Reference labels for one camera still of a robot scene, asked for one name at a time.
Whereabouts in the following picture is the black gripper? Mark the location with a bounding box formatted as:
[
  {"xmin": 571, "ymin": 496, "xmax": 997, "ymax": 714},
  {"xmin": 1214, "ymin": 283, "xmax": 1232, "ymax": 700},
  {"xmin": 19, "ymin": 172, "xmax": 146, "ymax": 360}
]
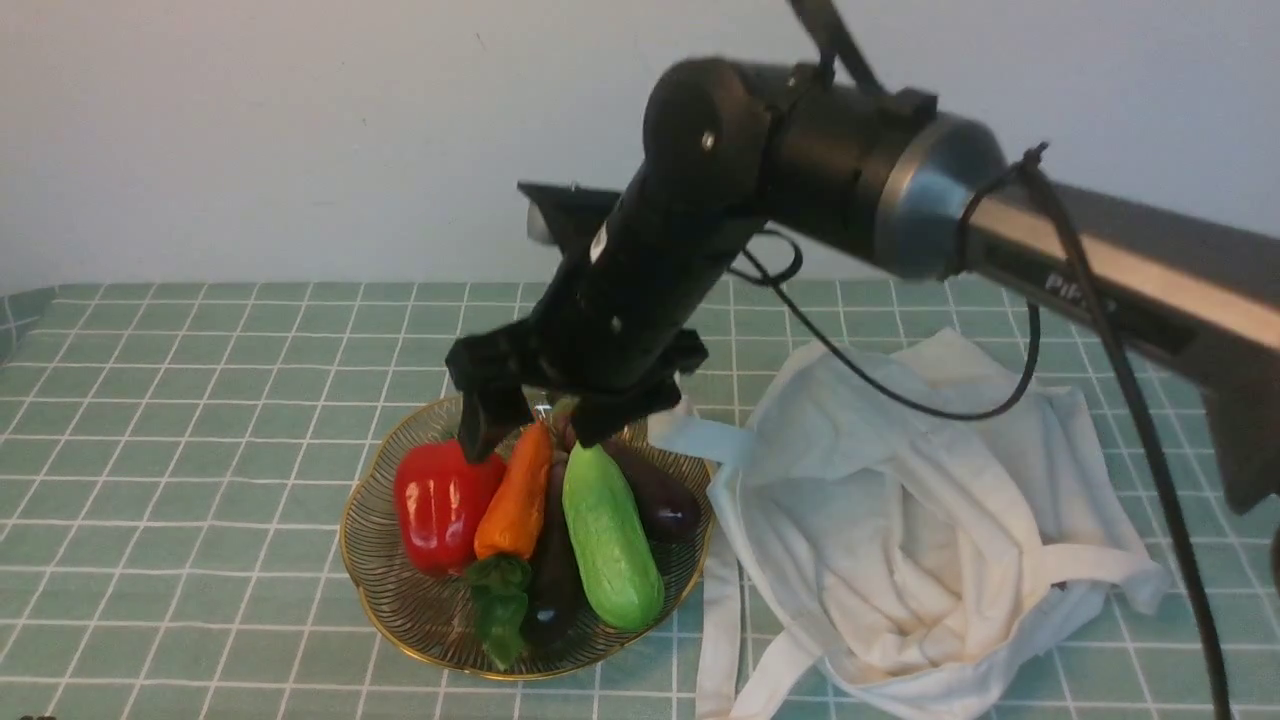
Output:
[{"xmin": 445, "ymin": 176, "xmax": 762, "ymax": 464}]

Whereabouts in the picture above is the orange carrot with greens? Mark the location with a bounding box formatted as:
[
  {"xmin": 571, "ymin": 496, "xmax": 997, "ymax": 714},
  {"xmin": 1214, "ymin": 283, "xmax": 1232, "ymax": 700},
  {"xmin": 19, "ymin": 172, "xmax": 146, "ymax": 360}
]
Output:
[{"xmin": 463, "ymin": 421, "xmax": 556, "ymax": 671}]

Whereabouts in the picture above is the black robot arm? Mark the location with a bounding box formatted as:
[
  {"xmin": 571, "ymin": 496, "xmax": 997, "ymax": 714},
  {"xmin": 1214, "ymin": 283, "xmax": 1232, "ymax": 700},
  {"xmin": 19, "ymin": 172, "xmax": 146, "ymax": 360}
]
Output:
[{"xmin": 445, "ymin": 1, "xmax": 1279, "ymax": 514}]

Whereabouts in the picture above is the white cloth bag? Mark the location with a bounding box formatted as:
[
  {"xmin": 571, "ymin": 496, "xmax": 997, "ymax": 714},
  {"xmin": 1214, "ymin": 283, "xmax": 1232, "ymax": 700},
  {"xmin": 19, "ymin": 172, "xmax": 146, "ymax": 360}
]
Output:
[{"xmin": 648, "ymin": 342, "xmax": 1171, "ymax": 719}]

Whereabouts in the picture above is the red bell pepper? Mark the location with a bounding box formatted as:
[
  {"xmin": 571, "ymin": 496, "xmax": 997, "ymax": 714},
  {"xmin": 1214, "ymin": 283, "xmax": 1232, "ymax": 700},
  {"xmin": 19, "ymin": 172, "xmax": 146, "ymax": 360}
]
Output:
[{"xmin": 393, "ymin": 439, "xmax": 506, "ymax": 577}]

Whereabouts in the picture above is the green cucumber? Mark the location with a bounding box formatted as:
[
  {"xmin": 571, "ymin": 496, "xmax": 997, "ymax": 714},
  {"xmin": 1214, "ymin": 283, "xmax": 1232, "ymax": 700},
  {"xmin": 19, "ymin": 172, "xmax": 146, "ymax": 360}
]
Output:
[{"xmin": 561, "ymin": 445, "xmax": 666, "ymax": 633}]

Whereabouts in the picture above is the dark purple eggplant back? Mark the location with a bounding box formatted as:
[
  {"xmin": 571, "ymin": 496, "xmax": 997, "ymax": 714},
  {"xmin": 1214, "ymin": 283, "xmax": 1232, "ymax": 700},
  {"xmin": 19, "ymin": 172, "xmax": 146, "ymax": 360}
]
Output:
[{"xmin": 550, "ymin": 439, "xmax": 701, "ymax": 548}]

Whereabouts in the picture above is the dark purple eggplant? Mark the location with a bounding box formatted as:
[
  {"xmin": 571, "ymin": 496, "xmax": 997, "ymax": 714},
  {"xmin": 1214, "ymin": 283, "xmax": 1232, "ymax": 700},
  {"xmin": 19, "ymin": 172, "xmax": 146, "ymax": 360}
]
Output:
[
  {"xmin": 550, "ymin": 439, "xmax": 701, "ymax": 548},
  {"xmin": 521, "ymin": 454, "xmax": 585, "ymax": 647}
]

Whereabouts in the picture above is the dark purple eggplant front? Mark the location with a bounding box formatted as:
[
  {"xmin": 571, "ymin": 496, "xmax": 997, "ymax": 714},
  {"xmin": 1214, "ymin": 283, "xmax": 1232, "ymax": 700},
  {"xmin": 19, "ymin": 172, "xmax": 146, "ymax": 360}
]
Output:
[{"xmin": 521, "ymin": 454, "xmax": 585, "ymax": 647}]

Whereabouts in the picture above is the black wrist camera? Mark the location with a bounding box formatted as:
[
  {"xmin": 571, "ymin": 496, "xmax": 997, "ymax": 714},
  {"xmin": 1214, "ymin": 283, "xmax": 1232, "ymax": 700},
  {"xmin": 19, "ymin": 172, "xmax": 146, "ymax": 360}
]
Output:
[{"xmin": 516, "ymin": 181, "xmax": 622, "ymax": 258}]

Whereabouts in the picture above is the black cable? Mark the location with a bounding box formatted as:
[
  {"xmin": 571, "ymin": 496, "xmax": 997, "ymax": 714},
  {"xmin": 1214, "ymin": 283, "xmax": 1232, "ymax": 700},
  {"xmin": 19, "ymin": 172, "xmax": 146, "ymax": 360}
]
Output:
[{"xmin": 728, "ymin": 142, "xmax": 1233, "ymax": 720}]

